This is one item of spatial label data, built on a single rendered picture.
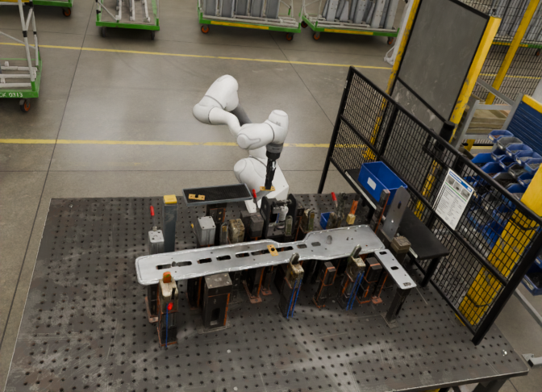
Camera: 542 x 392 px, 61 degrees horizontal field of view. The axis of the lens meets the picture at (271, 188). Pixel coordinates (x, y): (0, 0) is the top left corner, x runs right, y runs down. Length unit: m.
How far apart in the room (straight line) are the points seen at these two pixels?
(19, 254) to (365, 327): 2.63
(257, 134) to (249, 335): 1.04
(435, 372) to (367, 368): 0.36
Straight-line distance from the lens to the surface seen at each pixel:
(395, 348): 2.66
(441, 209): 2.86
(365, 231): 2.79
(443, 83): 4.52
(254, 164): 3.02
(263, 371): 2.37
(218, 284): 2.24
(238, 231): 2.47
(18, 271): 3.87
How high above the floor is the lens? 2.67
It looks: 35 degrees down
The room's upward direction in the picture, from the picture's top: 10 degrees clockwise
